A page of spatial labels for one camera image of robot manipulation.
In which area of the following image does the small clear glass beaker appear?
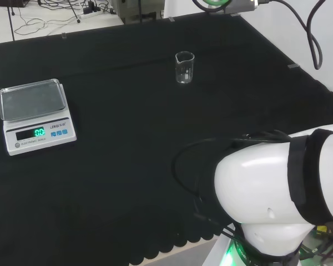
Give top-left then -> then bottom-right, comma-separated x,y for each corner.
175,50 -> 195,84

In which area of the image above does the black bench cloth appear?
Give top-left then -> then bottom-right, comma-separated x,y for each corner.
0,12 -> 333,266

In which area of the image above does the white electronic balance steel pan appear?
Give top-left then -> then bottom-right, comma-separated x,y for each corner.
0,78 -> 77,156

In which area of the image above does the grey metal cabinet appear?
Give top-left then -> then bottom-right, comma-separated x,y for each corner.
112,0 -> 165,25

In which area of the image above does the white power strip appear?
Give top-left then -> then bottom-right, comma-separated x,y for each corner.
79,7 -> 102,19

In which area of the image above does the black cable bundle on arm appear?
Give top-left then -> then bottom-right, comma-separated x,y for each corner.
171,130 -> 292,225

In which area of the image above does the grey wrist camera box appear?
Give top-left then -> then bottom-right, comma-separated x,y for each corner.
224,0 -> 260,13

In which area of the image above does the black looping arm cable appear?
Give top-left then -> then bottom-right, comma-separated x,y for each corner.
262,0 -> 327,70

